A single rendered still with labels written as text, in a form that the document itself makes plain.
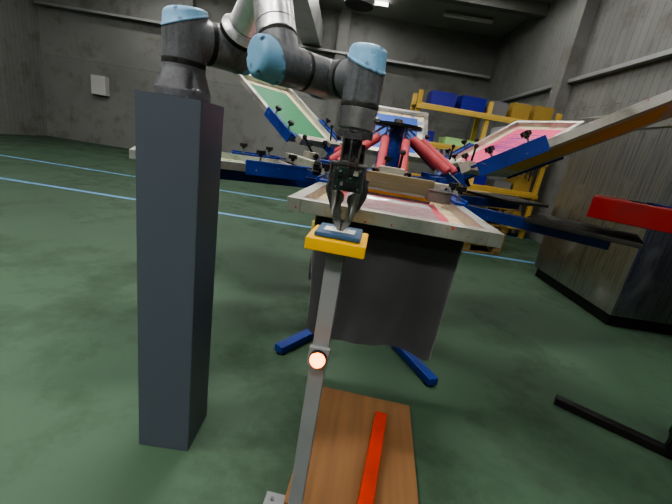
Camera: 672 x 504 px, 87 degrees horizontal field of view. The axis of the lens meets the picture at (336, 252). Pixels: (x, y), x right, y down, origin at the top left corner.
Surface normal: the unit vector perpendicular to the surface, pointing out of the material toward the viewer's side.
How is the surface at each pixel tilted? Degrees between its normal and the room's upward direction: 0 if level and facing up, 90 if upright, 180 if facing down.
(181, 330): 90
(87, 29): 90
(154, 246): 90
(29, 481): 0
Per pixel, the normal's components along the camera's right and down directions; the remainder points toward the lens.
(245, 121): -0.04, 0.29
